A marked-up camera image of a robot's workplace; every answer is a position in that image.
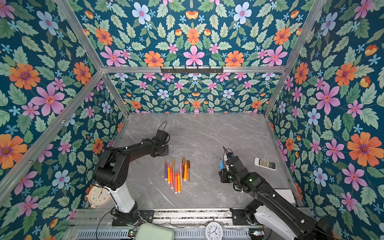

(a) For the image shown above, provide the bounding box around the yellow orange marker pen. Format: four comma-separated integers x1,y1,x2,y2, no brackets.
177,173,182,193

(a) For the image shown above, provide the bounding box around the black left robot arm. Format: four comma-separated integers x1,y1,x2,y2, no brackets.
93,130,170,227

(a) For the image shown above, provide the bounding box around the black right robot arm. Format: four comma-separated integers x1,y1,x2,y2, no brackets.
219,148,334,240

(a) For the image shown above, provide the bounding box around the purple marker pen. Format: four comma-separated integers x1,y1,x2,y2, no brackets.
164,161,168,181

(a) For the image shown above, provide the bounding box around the pink lilac marker pen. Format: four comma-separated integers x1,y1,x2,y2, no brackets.
179,163,184,185

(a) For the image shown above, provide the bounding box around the dark brown marker pen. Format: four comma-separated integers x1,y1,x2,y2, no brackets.
187,160,191,182

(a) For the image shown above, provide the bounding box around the red orange marker pen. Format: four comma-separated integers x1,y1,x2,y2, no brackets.
174,173,179,194

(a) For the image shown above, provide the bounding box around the white remote control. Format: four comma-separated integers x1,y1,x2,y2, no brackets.
254,158,277,171

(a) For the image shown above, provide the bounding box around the white analog clock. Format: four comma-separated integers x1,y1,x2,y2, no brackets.
205,222,224,240

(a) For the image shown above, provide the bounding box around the white flat box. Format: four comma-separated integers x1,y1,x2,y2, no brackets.
275,189,296,205

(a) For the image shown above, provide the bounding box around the beige round alarm clock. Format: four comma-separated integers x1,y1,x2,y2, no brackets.
87,185,112,208

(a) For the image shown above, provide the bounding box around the pale green box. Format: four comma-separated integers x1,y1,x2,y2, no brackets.
135,223,175,240

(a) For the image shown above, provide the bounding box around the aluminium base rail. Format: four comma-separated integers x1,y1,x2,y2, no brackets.
70,208,248,226

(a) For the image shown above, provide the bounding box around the black hook rail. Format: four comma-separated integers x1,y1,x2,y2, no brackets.
160,67,224,74

